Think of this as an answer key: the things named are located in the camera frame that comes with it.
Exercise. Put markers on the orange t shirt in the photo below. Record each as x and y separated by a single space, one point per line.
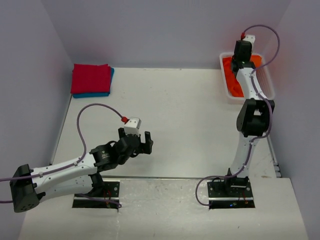
232 84

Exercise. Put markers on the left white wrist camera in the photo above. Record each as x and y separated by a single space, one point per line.
132 127

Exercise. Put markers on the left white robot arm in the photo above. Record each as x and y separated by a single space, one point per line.
80 176

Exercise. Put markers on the white plastic basket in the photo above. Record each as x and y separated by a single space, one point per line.
263 77

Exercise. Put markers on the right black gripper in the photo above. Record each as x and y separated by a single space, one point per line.
242 50

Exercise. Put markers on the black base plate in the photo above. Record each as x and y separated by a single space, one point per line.
109 191
217 188

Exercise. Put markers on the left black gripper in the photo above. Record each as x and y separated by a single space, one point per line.
144 144

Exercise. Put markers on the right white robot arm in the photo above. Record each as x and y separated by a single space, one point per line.
254 120

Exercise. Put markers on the folded blue t shirt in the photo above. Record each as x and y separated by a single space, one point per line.
95 94

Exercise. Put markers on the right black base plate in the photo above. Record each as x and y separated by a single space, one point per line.
217 188

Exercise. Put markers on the folded red t shirt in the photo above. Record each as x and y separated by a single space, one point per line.
88 78

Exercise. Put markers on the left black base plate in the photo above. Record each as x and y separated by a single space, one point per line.
109 191

